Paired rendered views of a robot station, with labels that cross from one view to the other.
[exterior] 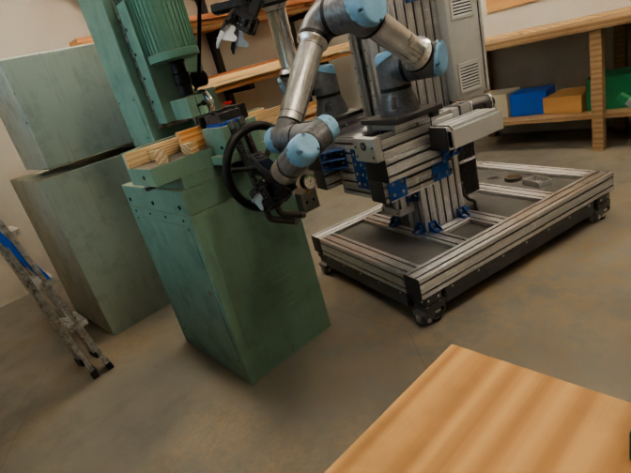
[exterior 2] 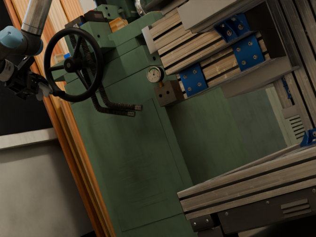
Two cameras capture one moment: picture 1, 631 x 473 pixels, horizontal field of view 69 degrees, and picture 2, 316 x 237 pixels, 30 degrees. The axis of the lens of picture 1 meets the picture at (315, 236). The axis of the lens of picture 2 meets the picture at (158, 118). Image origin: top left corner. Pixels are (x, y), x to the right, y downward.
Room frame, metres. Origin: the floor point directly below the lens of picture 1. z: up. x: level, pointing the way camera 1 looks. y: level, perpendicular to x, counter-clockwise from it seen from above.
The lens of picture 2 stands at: (0.87, -2.05, 0.30)
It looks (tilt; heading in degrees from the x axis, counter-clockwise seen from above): 5 degrees up; 68
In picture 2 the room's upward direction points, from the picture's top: 20 degrees counter-clockwise
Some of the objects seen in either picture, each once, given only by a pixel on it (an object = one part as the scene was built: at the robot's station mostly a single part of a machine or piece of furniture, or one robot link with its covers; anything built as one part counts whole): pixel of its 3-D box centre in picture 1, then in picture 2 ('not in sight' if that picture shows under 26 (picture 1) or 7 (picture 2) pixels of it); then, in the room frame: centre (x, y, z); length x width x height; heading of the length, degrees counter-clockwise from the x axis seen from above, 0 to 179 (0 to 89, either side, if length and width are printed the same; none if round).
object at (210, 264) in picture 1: (232, 267); (171, 156); (1.85, 0.38, 0.35); 0.58 x 0.45 x 0.71; 37
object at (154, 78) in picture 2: (307, 183); (156, 76); (1.74, -0.03, 0.65); 0.06 x 0.04 x 0.08; 127
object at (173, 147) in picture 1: (222, 130); not in sight; (1.81, 0.24, 0.92); 0.60 x 0.02 x 0.04; 127
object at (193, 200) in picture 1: (201, 178); (141, 73); (1.86, 0.38, 0.76); 0.57 x 0.45 x 0.09; 37
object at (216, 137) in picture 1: (232, 135); (89, 38); (1.61, 0.18, 0.91); 0.15 x 0.14 x 0.09; 127
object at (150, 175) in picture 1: (223, 149); (105, 49); (1.68, 0.24, 0.87); 0.61 x 0.30 x 0.06; 127
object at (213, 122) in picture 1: (226, 114); (84, 21); (1.61, 0.18, 0.99); 0.13 x 0.11 x 0.06; 127
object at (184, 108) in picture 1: (190, 109); (108, 16); (1.78, 0.32, 1.03); 0.14 x 0.07 x 0.09; 37
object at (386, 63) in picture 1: (393, 67); not in sight; (1.77, -0.44, 0.98); 0.13 x 0.12 x 0.14; 45
